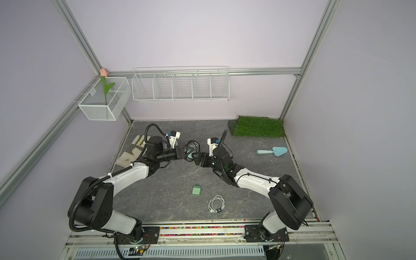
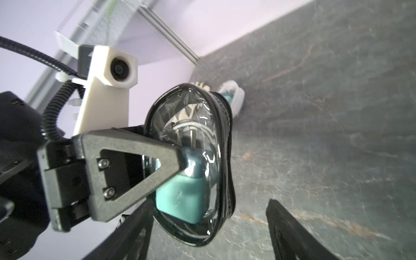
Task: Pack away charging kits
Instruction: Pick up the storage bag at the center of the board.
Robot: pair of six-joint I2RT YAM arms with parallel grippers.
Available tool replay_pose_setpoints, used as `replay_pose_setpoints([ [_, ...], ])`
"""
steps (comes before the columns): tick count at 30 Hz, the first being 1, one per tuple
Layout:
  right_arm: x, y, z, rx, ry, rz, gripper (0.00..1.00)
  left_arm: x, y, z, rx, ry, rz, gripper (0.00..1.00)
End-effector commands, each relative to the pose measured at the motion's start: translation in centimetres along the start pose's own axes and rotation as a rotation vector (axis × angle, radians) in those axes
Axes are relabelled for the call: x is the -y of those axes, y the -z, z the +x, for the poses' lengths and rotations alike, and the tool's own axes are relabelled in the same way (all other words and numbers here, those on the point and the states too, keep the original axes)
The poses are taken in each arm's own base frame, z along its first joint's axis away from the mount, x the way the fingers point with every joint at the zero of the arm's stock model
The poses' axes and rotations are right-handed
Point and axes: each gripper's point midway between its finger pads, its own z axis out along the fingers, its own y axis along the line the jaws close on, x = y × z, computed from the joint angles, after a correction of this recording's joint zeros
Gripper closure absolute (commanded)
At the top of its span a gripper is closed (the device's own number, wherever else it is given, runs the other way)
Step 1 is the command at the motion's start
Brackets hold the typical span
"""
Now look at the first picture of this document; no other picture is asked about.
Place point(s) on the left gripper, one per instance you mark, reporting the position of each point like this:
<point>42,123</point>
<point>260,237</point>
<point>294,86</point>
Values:
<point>179,153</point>

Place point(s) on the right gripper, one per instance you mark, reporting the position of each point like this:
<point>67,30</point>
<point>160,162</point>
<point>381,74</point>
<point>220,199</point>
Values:
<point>205,155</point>

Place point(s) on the teal charger cube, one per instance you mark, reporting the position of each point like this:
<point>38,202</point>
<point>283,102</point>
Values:
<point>189,151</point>

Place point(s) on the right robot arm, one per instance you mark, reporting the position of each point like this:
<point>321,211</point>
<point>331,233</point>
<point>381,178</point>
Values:
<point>290,201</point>

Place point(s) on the green charger cube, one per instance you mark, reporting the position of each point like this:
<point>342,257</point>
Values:
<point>196,190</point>

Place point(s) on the beige work glove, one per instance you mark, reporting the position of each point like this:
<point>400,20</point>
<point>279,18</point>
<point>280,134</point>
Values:
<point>132,152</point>

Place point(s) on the green artificial grass mat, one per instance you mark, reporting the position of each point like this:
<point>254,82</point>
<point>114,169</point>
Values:
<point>246,126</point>

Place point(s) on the teal garden trowel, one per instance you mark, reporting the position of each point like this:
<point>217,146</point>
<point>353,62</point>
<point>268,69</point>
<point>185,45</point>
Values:
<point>276,151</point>

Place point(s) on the white mesh box basket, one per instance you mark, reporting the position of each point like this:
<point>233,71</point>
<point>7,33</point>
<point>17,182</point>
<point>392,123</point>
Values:
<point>93,103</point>

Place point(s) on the artificial pink tulip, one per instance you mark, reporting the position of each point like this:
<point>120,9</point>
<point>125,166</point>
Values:
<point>106,86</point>

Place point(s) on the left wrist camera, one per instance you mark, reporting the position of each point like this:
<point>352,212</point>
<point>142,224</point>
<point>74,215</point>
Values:
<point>173,137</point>

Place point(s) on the white wire shelf basket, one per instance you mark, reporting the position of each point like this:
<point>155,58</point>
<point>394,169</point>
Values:
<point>181,83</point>

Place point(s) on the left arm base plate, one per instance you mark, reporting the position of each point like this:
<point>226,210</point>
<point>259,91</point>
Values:
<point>148,234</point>

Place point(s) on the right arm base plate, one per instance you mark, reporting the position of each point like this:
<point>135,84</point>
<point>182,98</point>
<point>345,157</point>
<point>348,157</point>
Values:
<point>257,233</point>

